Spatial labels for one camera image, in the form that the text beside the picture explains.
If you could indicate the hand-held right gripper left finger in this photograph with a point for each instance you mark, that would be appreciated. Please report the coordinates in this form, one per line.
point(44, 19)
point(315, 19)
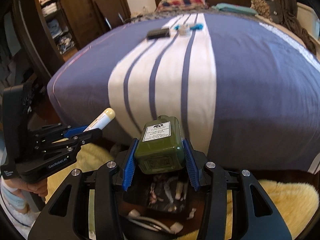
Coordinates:
point(130, 167)

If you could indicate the dark wooden wardrobe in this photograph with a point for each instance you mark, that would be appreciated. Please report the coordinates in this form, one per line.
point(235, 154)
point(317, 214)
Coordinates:
point(82, 10)

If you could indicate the dark storage bag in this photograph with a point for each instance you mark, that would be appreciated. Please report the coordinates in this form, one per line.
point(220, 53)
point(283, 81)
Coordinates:
point(136, 206)

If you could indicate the black cardboard box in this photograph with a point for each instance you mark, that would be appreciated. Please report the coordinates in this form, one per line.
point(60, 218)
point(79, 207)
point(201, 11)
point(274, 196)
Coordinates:
point(157, 34)

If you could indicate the dark green cushion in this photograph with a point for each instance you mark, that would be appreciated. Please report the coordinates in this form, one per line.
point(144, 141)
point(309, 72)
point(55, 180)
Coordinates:
point(275, 10)

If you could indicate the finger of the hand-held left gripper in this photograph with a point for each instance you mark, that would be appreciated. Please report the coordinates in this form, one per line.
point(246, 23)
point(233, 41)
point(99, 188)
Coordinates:
point(72, 131)
point(87, 136)

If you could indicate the person's left forearm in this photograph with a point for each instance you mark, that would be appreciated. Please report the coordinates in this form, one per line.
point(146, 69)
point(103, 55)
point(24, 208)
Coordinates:
point(11, 195)

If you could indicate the blue wet wipes packet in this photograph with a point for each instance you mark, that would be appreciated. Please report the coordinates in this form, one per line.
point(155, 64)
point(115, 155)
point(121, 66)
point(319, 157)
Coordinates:
point(197, 26)

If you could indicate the dark green square bottle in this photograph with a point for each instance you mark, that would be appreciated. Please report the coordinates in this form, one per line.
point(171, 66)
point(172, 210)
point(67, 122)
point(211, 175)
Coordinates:
point(160, 150)

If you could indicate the printed folded clothes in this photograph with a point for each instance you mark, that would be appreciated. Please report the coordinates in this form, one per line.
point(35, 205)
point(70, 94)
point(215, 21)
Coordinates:
point(65, 42)

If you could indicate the teal pillow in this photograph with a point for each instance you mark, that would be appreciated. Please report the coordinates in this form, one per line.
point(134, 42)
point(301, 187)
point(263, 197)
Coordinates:
point(235, 8)

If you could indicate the white storage box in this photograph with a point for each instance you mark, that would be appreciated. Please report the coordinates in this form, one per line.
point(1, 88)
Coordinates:
point(310, 17)

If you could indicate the yellow and white bottle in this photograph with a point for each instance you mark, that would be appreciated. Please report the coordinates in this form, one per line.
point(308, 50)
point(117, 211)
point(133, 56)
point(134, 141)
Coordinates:
point(103, 117)

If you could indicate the yellow fluffy rug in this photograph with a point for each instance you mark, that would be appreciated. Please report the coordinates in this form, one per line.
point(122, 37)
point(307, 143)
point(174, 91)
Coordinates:
point(287, 197)

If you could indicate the blue white striped blanket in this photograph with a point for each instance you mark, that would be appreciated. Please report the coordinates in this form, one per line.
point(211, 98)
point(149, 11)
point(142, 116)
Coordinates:
point(237, 92)

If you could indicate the light blue folded clothes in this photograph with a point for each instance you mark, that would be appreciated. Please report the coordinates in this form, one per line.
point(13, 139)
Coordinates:
point(55, 28)

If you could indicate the person's left hand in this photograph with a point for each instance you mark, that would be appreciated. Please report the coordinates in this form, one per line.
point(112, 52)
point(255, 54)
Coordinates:
point(37, 187)

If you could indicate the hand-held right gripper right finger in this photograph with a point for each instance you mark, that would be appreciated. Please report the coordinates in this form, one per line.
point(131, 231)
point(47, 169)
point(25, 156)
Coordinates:
point(191, 167)

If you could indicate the plaid pillow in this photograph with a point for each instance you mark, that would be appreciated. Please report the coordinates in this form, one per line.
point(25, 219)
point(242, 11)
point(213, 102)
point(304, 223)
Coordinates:
point(182, 2)

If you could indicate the brown patterned cushion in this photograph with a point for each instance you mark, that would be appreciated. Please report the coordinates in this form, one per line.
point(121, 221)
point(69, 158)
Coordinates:
point(261, 7)

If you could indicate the brown curtain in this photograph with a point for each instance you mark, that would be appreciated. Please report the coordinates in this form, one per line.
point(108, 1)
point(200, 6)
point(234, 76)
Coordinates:
point(287, 5)

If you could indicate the white folded clothes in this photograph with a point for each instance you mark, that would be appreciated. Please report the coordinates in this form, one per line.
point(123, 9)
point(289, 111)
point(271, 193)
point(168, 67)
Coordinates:
point(50, 8)

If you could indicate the black white patterned sheet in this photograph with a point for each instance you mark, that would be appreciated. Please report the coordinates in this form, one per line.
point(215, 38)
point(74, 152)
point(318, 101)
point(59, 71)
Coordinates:
point(150, 16)

